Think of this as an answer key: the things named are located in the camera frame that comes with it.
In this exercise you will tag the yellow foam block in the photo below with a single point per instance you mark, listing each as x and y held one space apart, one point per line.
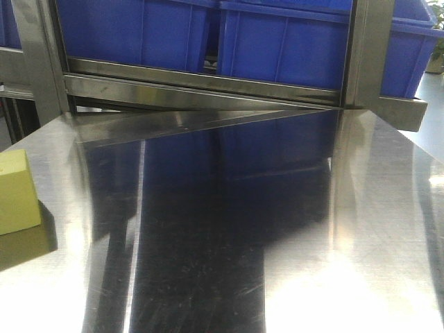
20 208

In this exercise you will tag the stainless steel shelf rack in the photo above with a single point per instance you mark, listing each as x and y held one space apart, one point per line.
39 82

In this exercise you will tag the blue plastic bin left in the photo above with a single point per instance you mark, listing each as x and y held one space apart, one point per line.
166 34

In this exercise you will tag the blue plastic bin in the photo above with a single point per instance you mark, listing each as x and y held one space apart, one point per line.
304 43
166 34

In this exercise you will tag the blue plastic bin right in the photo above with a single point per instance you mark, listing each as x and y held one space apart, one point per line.
304 43

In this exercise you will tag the blue bin far left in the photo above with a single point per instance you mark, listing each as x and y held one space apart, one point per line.
9 32

